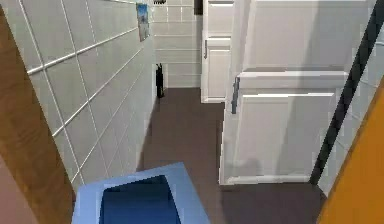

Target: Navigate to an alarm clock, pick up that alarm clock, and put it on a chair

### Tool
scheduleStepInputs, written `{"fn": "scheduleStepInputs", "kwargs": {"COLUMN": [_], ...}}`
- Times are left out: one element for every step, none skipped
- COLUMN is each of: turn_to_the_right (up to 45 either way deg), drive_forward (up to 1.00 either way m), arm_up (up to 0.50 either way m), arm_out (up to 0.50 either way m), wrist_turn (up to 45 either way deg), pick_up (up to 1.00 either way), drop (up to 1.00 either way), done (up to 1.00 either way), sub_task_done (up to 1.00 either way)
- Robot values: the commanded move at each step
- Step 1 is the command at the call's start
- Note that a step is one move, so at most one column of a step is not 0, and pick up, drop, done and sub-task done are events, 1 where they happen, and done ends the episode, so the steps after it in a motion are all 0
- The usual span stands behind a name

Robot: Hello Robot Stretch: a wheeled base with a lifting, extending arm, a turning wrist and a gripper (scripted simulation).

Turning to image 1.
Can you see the brown wooden door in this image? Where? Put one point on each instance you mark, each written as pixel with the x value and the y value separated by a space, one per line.
pixel 30 140

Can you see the blue framed wall picture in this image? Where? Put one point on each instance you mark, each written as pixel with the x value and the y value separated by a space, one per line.
pixel 143 21

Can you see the blue open bin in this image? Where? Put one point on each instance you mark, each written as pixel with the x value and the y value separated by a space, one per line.
pixel 90 200

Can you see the white panelled room door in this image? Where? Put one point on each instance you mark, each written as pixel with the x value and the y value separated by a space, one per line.
pixel 283 133
pixel 218 66

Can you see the black tall slim object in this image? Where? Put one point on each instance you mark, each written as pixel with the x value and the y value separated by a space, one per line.
pixel 160 81

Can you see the orange door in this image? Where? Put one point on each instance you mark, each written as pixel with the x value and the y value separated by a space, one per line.
pixel 363 173

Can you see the black door frame strip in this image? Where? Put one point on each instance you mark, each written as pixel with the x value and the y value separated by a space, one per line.
pixel 346 96

